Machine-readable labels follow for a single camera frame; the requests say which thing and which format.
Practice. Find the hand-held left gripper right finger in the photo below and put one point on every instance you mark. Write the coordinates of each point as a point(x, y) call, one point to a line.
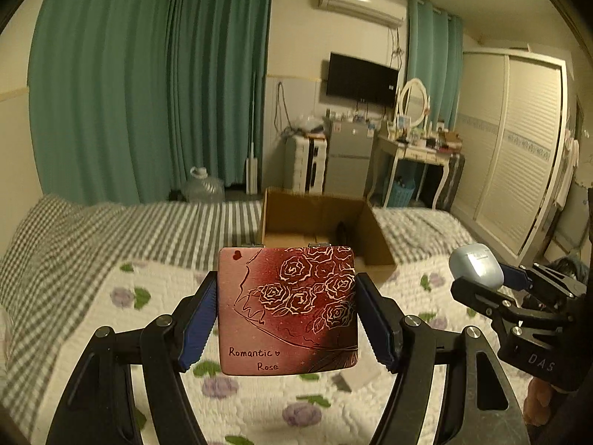
point(377, 329)

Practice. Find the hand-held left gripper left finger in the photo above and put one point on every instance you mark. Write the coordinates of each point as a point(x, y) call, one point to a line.
point(199, 329)

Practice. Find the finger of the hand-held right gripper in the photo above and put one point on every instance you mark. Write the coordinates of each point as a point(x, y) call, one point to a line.
point(477, 294)
point(515, 276)

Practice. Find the light blue earbuds case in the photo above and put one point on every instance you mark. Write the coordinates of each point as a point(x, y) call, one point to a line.
point(477, 264)

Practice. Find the brown cardboard box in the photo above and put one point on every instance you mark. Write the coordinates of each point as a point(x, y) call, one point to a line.
point(380, 245)

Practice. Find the pink rose compact mirror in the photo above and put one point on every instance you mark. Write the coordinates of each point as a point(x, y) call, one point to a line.
point(287, 315)

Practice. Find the person's right hand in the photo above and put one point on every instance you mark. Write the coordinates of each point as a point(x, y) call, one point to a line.
point(538, 401)

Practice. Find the white flat box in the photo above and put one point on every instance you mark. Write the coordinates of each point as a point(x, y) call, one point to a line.
point(359, 374)

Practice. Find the dark suitcase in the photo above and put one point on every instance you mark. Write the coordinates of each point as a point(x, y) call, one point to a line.
point(451, 181)

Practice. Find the floral quilted bedspread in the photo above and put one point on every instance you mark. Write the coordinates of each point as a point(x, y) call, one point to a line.
point(139, 227)

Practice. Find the blue laundry basket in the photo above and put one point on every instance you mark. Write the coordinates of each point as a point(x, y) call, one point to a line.
point(400, 194)

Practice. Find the white louvred wardrobe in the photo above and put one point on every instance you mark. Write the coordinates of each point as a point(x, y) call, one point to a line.
point(514, 148)

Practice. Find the clear water jug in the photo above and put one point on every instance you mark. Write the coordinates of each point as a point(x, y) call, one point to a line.
point(204, 187)

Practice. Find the white dressing table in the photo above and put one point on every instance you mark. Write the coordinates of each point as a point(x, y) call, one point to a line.
point(407, 153)

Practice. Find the white flat mop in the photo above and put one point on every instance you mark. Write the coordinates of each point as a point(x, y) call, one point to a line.
point(251, 176)

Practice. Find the grey small fridge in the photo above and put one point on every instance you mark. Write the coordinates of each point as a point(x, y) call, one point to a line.
point(347, 162)

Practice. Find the white drawer cabinet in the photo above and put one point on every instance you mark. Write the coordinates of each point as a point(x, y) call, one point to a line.
point(301, 162)

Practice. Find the white oval vanity mirror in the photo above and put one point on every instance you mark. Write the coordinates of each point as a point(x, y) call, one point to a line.
point(412, 102)

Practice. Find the clear plastic bag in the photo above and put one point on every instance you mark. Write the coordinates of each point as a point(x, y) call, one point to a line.
point(308, 123)

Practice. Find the teal curtain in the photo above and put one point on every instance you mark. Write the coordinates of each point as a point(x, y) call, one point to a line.
point(217, 79)
point(102, 83)
point(433, 55)

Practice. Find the white air conditioner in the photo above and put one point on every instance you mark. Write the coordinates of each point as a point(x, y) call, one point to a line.
point(359, 2)

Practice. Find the black wall television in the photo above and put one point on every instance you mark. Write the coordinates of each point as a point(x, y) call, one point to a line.
point(361, 79)

